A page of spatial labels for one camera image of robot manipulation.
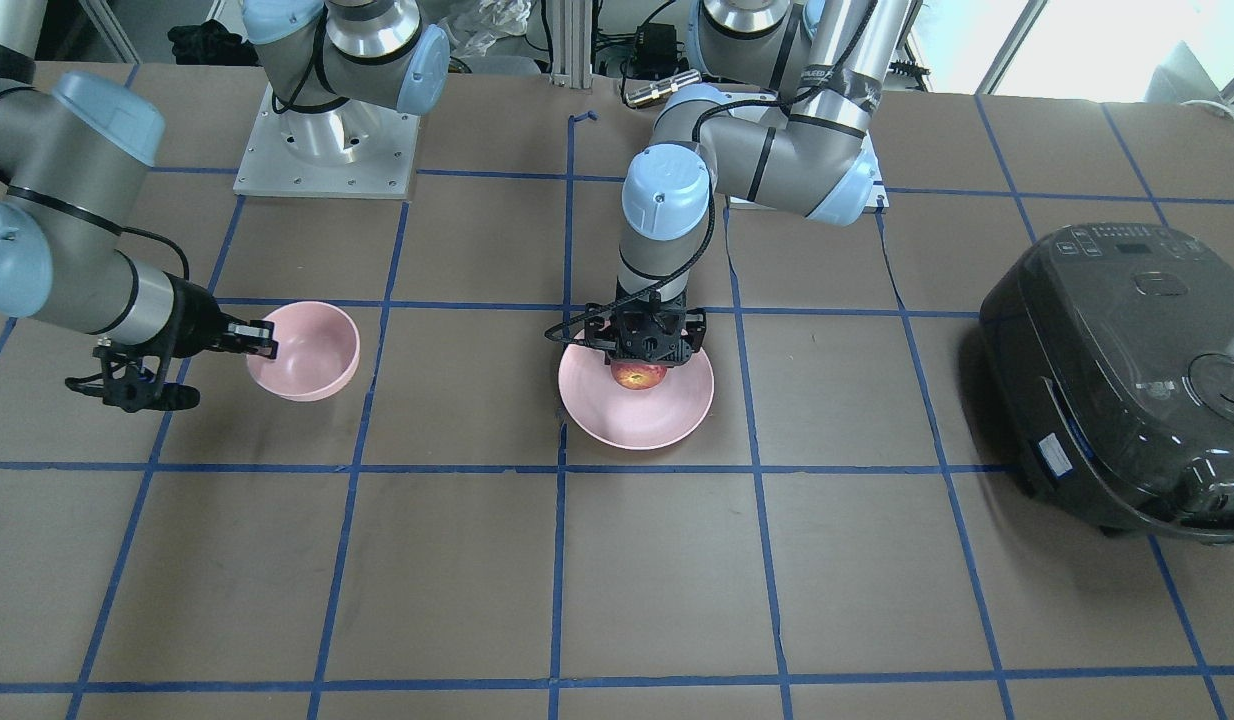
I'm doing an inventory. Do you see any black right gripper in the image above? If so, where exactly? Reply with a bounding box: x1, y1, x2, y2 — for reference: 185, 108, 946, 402
157, 279, 279, 359

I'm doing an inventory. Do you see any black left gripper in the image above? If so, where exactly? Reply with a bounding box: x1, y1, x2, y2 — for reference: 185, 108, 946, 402
603, 300, 708, 366

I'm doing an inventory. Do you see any pink bowl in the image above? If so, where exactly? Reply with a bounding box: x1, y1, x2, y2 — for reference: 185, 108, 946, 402
246, 301, 362, 403

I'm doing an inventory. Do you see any red apple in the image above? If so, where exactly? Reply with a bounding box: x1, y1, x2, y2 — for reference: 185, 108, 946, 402
610, 361, 668, 391

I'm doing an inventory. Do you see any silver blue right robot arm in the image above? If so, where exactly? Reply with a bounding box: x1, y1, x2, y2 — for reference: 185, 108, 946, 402
0, 1, 450, 359

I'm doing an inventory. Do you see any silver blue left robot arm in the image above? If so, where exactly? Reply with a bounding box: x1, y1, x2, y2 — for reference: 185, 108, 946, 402
582, 1, 911, 368

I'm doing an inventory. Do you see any pink plate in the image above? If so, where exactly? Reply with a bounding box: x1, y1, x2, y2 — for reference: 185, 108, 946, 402
557, 345, 716, 450

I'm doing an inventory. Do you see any black rice cooker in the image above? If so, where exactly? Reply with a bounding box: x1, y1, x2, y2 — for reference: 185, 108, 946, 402
979, 222, 1234, 543

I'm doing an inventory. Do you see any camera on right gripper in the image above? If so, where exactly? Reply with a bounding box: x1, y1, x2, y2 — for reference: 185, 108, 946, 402
63, 340, 201, 412

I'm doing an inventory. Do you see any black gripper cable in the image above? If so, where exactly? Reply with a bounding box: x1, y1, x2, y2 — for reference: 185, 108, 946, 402
0, 85, 191, 282

